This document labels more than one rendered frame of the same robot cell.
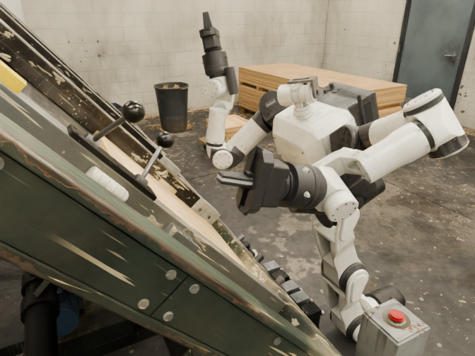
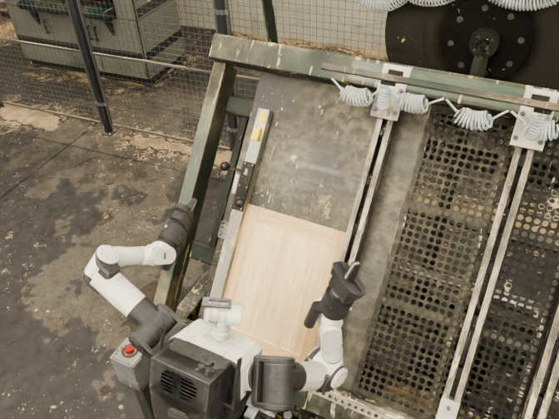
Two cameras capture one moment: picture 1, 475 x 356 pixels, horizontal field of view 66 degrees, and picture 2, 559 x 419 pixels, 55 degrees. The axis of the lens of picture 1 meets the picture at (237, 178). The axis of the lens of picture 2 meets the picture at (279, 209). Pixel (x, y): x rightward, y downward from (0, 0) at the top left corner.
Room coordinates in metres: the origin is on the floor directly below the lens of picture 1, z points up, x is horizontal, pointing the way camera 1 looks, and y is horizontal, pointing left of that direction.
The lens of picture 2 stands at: (2.12, -0.63, 2.70)
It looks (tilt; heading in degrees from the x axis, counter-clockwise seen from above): 40 degrees down; 146
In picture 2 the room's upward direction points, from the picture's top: 3 degrees counter-clockwise
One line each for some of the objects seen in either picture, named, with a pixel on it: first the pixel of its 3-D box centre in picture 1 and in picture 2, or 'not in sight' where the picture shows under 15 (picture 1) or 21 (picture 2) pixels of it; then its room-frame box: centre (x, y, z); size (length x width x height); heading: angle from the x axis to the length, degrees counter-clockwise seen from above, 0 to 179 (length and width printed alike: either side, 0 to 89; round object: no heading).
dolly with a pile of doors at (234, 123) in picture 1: (226, 135); not in sight; (4.36, 0.14, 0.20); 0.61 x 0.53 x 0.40; 31
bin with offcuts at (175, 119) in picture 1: (172, 107); not in sight; (5.38, 0.96, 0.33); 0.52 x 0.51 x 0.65; 31
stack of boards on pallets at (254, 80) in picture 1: (309, 101); not in sight; (5.45, -1.08, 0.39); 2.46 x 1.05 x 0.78; 31
